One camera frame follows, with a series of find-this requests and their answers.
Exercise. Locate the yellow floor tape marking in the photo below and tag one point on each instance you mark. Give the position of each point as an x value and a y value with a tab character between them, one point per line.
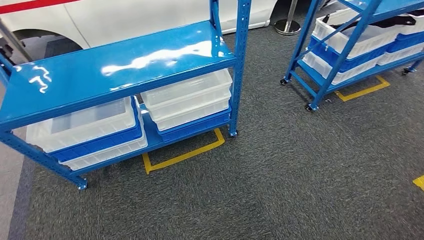
420	182

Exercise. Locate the black curved trim piece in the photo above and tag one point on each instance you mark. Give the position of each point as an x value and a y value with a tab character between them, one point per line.
397	21

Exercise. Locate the steel stanchion pole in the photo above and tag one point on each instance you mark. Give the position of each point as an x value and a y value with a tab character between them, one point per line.
288	24
15	38

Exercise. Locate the translucent white plastic bin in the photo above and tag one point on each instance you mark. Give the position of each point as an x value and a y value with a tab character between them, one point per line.
351	74
400	55
106	157
419	28
185	89
374	41
192	114
82	126

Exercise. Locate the blue metal shelf rack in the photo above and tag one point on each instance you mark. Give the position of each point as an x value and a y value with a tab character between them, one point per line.
99	76
397	5

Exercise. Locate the white car with red stripe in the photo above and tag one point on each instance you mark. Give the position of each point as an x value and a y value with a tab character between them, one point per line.
132	20

